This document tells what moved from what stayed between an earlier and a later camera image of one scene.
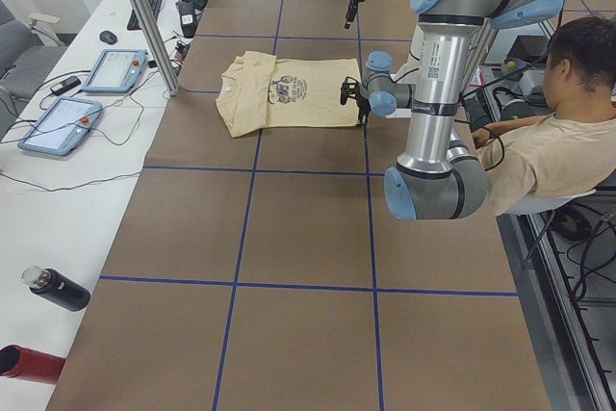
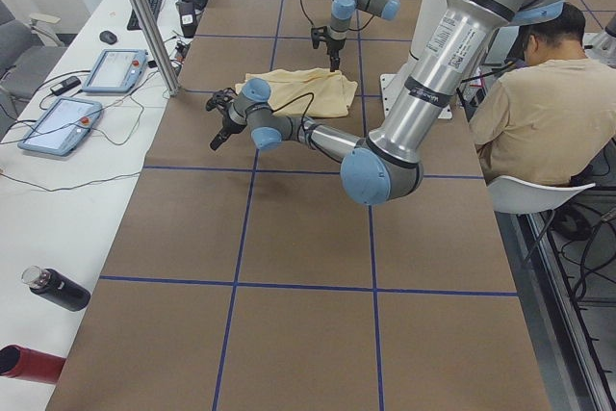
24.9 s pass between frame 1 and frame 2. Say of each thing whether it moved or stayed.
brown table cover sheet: stayed
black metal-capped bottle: stayed
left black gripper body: moved
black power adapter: stayed
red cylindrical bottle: stayed
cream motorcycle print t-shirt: moved
